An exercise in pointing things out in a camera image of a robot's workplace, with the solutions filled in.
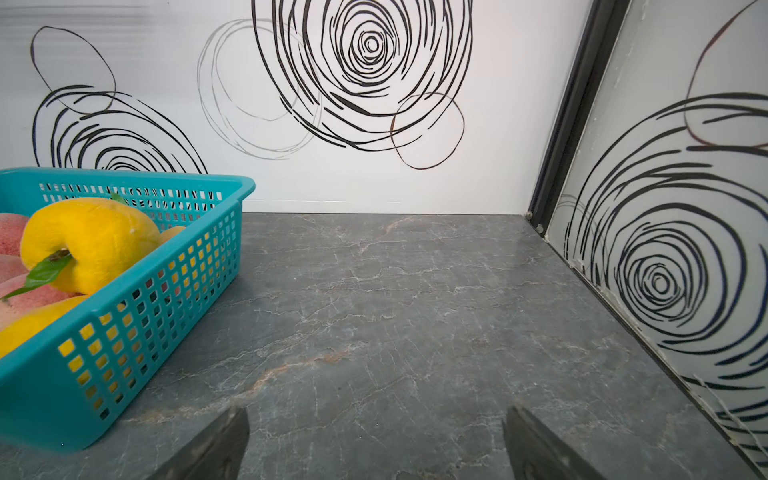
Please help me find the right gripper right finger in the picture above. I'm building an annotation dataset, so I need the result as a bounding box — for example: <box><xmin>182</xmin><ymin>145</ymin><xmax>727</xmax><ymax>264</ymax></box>
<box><xmin>502</xmin><ymin>405</ymin><xmax>605</xmax><ymax>480</ymax></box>

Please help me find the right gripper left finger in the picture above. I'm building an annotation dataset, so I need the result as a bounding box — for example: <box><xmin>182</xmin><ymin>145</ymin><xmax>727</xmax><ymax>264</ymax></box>
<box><xmin>148</xmin><ymin>407</ymin><xmax>250</xmax><ymax>480</ymax></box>

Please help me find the yellow peach top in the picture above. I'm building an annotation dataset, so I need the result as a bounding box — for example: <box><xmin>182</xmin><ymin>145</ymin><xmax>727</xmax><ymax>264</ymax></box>
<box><xmin>2</xmin><ymin>198</ymin><xmax>160</xmax><ymax>300</ymax></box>

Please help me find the pink peach bottom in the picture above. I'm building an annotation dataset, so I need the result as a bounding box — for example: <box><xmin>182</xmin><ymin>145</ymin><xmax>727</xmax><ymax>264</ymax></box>
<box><xmin>1</xmin><ymin>254</ymin><xmax>74</xmax><ymax>330</ymax></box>

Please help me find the pink peach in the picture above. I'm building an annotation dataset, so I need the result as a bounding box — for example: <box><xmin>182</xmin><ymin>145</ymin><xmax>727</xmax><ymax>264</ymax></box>
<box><xmin>1</xmin><ymin>254</ymin><xmax>74</xmax><ymax>330</ymax></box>
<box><xmin>0</xmin><ymin>213</ymin><xmax>29</xmax><ymax>256</ymax></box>

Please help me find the yellow red peach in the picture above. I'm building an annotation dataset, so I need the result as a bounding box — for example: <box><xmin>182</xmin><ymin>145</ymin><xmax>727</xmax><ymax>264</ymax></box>
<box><xmin>159</xmin><ymin>226</ymin><xmax>185</xmax><ymax>245</ymax></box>

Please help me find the teal plastic basket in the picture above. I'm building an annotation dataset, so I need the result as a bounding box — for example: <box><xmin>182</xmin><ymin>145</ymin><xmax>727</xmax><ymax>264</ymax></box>
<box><xmin>1</xmin><ymin>168</ymin><xmax>255</xmax><ymax>452</ymax></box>

